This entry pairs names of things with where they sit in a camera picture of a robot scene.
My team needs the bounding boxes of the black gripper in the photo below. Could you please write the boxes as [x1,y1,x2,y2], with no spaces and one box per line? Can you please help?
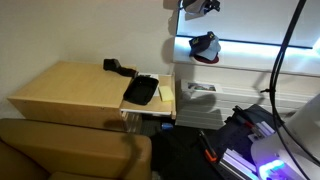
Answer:
[203,0,221,14]

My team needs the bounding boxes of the navy baseball cap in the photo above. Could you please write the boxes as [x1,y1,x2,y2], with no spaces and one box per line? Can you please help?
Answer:
[188,31,218,58]

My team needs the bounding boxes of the light blue baseball cap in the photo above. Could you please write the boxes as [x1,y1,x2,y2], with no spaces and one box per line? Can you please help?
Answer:
[196,35,222,61]

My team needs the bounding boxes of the maroon red cap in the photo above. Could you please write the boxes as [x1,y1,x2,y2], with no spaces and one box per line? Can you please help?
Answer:
[193,53,220,65]

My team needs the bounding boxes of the light wooden cabinet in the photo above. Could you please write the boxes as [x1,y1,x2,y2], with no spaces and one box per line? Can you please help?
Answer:
[7,59,139,133]

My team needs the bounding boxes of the white window sill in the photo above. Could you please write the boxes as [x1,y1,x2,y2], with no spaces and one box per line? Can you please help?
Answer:
[172,36,320,78]

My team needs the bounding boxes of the small picture label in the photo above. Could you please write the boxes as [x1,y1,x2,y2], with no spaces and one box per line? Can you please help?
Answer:
[187,82,218,92]

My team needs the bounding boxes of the yellow sponge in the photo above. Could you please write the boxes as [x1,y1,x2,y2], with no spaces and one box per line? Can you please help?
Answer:
[158,85,175,102]

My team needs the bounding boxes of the white radiator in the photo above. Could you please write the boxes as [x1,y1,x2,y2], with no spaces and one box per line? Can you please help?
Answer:
[174,78,316,131]

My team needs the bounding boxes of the black plastic tray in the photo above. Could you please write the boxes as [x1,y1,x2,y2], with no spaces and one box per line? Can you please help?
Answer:
[123,74,160,106]

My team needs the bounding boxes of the black red screwdriver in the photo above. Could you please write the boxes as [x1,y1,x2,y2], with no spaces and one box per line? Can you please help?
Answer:
[232,105,264,138]

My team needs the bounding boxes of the small blue item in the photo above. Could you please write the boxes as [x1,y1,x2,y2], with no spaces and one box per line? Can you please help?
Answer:
[161,122,175,131]

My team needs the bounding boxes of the white blocks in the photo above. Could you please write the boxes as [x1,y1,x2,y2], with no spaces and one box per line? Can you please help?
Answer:
[247,120,276,144]

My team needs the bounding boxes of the clear plastic box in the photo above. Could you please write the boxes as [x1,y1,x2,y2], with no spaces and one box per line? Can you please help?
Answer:
[120,110,143,135]

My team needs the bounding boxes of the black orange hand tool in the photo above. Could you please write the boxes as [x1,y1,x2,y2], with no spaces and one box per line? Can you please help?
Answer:
[198,129,219,164]

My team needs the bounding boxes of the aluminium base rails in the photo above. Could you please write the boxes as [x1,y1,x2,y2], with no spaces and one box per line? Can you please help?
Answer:
[218,148,260,180]

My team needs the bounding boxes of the tan leather armchair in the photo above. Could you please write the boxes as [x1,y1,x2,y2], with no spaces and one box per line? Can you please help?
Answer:
[0,117,153,180]

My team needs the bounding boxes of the black hanging cable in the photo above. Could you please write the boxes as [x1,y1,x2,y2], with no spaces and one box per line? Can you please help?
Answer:
[261,0,320,180]

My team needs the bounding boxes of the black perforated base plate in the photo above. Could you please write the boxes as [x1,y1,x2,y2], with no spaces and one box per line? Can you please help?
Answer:
[209,103,286,180]

